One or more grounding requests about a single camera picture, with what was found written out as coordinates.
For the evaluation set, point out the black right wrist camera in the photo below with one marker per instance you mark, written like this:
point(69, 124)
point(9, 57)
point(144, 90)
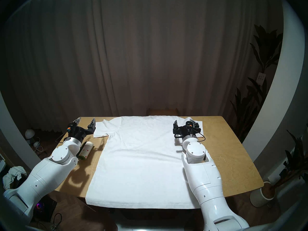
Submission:
point(193, 125)

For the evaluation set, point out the plant in white pot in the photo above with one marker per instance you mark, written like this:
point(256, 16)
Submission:
point(259, 196)

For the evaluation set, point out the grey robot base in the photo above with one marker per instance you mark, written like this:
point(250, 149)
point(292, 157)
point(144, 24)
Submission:
point(149, 227)

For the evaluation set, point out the white box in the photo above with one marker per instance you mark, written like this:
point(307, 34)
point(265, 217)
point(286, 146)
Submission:
point(2, 165)

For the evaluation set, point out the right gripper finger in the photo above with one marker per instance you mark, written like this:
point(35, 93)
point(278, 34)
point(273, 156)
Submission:
point(175, 124)
point(190, 123)

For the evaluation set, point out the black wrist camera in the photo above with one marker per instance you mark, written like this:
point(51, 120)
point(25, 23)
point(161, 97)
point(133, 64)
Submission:
point(71, 126)
point(193, 125)

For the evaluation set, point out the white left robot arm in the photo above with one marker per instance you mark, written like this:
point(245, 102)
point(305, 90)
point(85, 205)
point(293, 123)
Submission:
point(43, 175)

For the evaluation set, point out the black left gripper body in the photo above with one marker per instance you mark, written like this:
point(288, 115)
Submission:
point(78, 131)

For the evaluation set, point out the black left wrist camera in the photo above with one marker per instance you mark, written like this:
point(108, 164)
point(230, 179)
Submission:
point(71, 126)

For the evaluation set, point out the computer with rgb fans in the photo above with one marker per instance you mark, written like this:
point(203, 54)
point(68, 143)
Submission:
point(45, 206)

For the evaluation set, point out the white curved arch pillar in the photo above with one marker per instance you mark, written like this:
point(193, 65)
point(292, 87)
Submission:
point(272, 107)
point(14, 141)

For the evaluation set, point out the crumpled white cloth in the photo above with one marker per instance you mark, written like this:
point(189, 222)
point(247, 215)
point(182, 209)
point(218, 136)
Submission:
point(13, 174)

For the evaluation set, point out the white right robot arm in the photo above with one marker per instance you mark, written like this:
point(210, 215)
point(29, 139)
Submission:
point(204, 180)

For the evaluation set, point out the white plant tag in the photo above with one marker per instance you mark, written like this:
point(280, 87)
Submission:
point(261, 77)

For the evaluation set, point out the white t-shirt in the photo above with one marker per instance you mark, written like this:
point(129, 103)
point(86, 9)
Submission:
point(144, 148)

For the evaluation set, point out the large white mushroom lamp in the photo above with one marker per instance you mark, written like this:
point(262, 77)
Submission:
point(29, 133)

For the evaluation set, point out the tall dark leafy plant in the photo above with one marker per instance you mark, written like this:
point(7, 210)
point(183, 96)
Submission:
point(266, 47)

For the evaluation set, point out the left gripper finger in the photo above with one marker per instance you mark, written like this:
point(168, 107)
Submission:
point(77, 119)
point(92, 125)

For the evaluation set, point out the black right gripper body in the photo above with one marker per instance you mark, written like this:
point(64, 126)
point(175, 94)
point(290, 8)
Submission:
point(182, 131)

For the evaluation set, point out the brown pleated curtain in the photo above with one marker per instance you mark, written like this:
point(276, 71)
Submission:
point(144, 52)

